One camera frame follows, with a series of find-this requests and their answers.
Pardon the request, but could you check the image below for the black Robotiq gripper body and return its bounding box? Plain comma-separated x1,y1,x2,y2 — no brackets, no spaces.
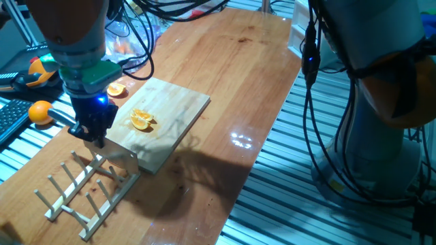
69,92,119,136

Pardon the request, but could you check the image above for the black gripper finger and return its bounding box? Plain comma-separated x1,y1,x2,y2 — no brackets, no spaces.
93,131,106,149
67,122,93,142

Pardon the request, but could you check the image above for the steel cleaver knife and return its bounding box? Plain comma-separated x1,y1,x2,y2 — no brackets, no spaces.
47,108,140,175

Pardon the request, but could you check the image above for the whole orange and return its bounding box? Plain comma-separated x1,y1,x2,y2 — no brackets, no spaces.
28,100,55,126

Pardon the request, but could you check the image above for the orange half slice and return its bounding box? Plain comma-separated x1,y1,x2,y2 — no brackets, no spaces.
106,82,127,97

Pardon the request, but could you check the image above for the orange wedge piece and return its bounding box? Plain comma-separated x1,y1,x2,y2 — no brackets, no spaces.
129,114,151,131
132,108,155,122

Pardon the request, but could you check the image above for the black keyboard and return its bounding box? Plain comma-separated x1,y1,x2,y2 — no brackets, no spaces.
0,98,33,146

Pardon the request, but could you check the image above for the wooden peg dish rack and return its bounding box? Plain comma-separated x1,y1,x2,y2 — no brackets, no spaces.
33,149,140,242

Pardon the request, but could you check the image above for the plastic bag with fruit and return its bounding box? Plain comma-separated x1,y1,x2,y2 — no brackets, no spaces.
104,0,229,72

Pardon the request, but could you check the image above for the orange black teach pendant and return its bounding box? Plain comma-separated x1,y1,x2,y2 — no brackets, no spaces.
0,44,61,93

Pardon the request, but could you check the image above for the white drawer box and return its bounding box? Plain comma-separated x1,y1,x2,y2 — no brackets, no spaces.
287,0,338,69

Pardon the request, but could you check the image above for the blue plastic bag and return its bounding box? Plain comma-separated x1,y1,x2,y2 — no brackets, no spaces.
420,12,436,38

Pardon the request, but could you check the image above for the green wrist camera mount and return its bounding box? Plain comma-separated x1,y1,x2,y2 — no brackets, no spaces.
39,54,123,95

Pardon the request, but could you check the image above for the wooden cutting board metal handle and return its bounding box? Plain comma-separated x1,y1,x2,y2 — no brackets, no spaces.
102,77,211,175

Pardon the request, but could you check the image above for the aluminium frame post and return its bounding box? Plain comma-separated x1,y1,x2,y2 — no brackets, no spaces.
1,0,38,47

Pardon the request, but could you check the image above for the black cable bundle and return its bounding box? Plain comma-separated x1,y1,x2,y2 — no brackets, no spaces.
105,0,436,208

